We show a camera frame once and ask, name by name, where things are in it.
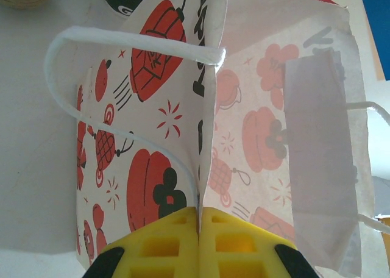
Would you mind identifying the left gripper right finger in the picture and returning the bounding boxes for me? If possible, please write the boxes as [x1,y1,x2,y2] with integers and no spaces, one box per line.
[200,207,316,278]

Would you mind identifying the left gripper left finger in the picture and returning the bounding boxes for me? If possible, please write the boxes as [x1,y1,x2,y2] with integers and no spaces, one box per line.
[87,206,200,278]

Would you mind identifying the red white paper gift bag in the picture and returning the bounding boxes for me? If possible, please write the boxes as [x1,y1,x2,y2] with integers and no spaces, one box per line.
[44,0,390,276]

